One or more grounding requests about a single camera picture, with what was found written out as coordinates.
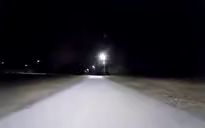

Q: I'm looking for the street lamp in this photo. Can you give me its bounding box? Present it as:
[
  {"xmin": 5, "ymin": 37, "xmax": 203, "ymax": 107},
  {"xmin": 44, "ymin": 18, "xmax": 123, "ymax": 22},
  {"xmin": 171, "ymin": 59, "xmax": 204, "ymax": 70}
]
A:
[{"xmin": 98, "ymin": 51, "xmax": 108, "ymax": 75}]

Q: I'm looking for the dry grass verge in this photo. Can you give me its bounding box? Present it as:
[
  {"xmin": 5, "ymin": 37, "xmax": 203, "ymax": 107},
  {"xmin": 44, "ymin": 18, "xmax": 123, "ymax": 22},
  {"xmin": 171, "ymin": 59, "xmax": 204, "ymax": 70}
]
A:
[
  {"xmin": 0, "ymin": 73, "xmax": 89, "ymax": 124},
  {"xmin": 106, "ymin": 75, "xmax": 205, "ymax": 124}
]

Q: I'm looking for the pale grey paved path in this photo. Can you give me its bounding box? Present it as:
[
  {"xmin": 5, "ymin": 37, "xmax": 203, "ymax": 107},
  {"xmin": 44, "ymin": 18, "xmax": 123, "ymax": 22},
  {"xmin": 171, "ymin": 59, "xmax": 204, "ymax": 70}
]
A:
[{"xmin": 0, "ymin": 75, "xmax": 205, "ymax": 128}]

